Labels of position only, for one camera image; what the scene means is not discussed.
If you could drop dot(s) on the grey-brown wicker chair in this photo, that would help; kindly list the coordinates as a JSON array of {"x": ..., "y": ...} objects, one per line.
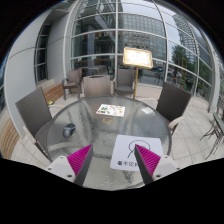
[
  {"x": 96, "y": 86},
  {"x": 124, "y": 80},
  {"x": 74, "y": 77}
]

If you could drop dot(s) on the gold menu sign stand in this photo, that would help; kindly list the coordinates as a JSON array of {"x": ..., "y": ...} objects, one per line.
[{"x": 137, "y": 57}]

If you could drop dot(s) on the colourful picture menu card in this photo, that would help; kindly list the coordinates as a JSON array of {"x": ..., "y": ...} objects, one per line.
[{"x": 110, "y": 110}]

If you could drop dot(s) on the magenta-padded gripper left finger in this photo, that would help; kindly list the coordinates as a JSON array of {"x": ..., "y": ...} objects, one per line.
[{"x": 78, "y": 160}]

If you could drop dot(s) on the dark wicker armchair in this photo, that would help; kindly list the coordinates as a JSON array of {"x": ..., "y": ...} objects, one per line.
[
  {"x": 33, "y": 111},
  {"x": 172, "y": 100}
]

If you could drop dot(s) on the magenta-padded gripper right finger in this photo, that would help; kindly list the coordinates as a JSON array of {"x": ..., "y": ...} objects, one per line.
[{"x": 148, "y": 160}]

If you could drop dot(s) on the white mouse pad with line drawing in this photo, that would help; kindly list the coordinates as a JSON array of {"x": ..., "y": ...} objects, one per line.
[{"x": 125, "y": 151}]

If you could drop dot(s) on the black computer mouse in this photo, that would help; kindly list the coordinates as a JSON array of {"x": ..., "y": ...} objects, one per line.
[{"x": 69, "y": 130}]

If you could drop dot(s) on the metal folding chair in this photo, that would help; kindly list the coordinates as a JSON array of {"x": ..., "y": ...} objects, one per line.
[{"x": 216, "y": 128}]

